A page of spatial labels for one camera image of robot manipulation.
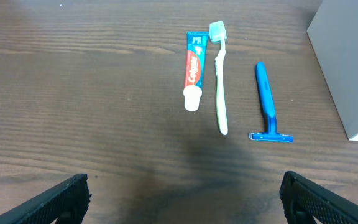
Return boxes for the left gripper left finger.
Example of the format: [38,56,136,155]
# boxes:
[0,174,91,224]

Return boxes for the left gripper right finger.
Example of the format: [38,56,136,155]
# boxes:
[280,171,358,224]

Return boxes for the blue disposable razor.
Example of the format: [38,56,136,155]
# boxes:
[249,62,294,143]

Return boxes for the Colgate toothpaste tube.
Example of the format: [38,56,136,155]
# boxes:
[183,32,209,111]

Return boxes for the green white toothbrush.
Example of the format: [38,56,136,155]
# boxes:
[209,21,228,136]

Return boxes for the white open cardboard box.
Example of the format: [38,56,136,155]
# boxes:
[307,0,358,141]

